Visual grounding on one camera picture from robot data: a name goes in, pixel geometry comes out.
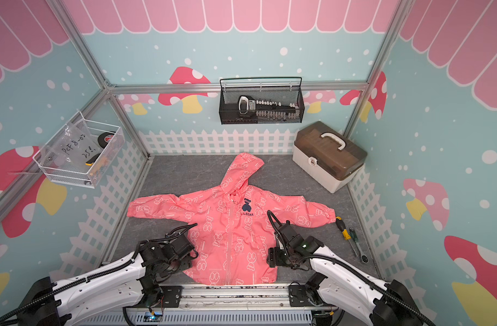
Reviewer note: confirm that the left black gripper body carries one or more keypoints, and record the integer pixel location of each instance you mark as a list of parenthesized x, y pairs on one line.
[(177, 265)]

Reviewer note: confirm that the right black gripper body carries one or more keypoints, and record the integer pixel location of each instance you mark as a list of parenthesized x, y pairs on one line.
[(281, 257)]

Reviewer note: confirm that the pink child rain jacket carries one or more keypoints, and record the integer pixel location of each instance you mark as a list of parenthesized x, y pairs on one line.
[(232, 232)]

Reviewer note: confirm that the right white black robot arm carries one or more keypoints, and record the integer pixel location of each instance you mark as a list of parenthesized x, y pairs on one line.
[(338, 283)]

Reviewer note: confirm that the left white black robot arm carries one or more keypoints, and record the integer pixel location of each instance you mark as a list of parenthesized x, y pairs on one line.
[(132, 281)]

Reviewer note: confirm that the yellow black screwdriver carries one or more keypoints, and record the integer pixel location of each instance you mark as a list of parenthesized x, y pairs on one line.
[(342, 228)]

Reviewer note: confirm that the white brown storage toolbox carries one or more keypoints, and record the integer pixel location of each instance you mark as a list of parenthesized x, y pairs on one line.
[(327, 156)]

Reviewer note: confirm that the yellow black tool in basket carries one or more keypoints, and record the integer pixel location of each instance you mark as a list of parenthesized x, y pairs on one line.
[(92, 160)]

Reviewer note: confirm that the black tape roll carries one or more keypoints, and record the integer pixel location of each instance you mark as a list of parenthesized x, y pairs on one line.
[(104, 139)]

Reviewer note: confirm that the clear plastic labelled bag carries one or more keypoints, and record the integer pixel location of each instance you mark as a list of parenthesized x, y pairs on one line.
[(73, 147)]

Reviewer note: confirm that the socket wrench set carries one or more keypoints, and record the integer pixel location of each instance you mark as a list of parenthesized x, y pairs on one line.
[(259, 111)]

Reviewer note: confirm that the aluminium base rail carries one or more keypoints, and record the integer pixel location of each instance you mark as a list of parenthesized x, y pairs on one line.
[(235, 305)]

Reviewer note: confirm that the green handled wrench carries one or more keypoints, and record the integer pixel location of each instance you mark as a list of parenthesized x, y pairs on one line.
[(361, 254)]

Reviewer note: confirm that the white wire basket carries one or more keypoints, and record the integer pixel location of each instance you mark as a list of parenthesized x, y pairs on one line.
[(45, 159)]

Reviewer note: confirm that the black wire mesh basket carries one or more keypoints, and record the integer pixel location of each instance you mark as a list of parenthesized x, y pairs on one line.
[(286, 90)]

